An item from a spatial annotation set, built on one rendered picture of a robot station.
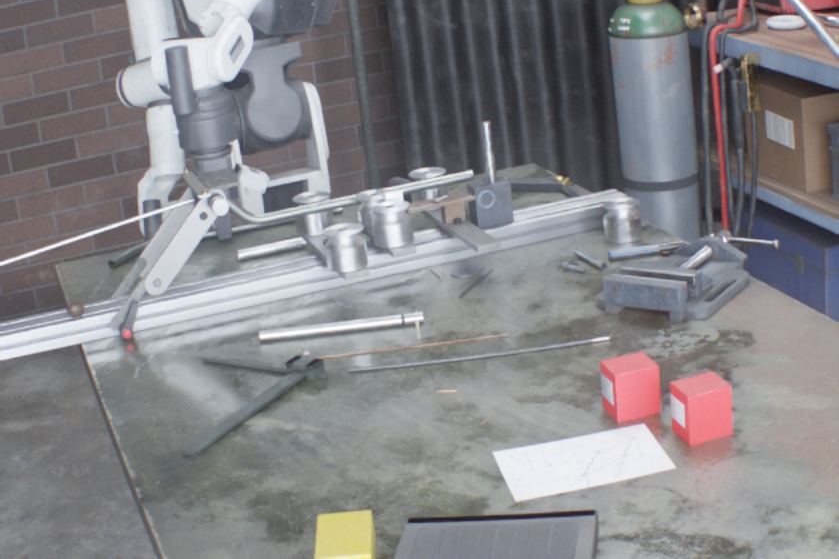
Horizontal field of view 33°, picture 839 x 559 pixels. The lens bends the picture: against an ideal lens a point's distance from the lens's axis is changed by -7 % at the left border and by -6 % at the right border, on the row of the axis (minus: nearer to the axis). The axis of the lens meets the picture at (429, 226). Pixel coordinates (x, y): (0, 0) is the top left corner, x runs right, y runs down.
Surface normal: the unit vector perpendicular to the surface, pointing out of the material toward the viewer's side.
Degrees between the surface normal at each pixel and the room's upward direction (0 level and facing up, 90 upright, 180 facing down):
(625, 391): 90
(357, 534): 0
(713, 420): 90
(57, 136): 90
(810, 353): 0
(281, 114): 75
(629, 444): 0
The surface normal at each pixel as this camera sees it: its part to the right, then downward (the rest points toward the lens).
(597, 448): -0.11, -0.95
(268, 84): 0.30, -0.02
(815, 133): 0.34, 0.26
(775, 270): -0.94, 0.20
